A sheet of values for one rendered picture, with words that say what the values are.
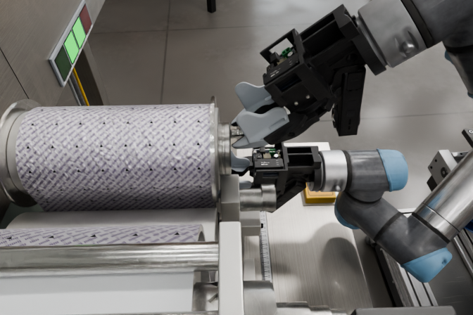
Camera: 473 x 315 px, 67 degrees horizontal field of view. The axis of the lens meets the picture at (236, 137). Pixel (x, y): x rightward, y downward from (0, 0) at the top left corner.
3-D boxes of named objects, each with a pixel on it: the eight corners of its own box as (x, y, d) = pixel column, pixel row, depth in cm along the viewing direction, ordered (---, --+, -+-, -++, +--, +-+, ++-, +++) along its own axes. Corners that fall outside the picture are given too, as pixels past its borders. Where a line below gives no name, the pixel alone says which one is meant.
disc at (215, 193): (218, 223, 50) (212, 155, 39) (214, 223, 50) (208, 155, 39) (218, 144, 60) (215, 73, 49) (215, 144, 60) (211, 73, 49)
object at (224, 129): (231, 175, 46) (230, 117, 47) (215, 175, 46) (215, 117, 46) (231, 176, 53) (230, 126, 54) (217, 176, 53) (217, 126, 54)
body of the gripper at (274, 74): (255, 53, 45) (341, -7, 39) (292, 93, 50) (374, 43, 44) (259, 93, 40) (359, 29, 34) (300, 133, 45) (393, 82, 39)
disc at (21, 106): (35, 227, 50) (-21, 160, 39) (32, 227, 50) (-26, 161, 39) (66, 147, 60) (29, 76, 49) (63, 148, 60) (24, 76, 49)
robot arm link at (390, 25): (409, 24, 42) (436, 65, 37) (372, 46, 45) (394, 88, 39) (383, -24, 38) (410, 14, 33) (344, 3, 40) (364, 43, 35)
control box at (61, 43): (64, 87, 74) (51, 59, 69) (61, 87, 74) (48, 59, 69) (93, 24, 91) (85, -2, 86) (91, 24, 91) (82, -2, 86)
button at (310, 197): (334, 202, 85) (336, 197, 83) (305, 203, 84) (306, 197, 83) (328, 178, 89) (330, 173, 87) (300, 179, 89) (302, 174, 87)
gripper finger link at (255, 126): (209, 127, 46) (265, 84, 43) (238, 150, 50) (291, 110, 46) (211, 143, 44) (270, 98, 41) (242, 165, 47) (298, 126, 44)
